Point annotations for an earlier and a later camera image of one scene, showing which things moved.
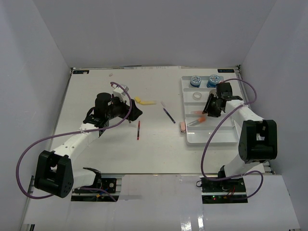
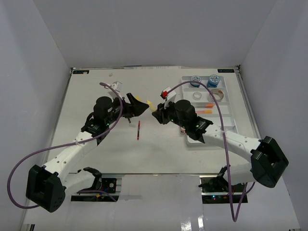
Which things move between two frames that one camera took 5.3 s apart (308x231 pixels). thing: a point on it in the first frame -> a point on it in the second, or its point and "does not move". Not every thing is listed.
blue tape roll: x=214 y=79 does not move
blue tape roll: x=196 y=81 does not move
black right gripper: x=208 y=109 -> x=161 y=112
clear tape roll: x=197 y=96 does not move
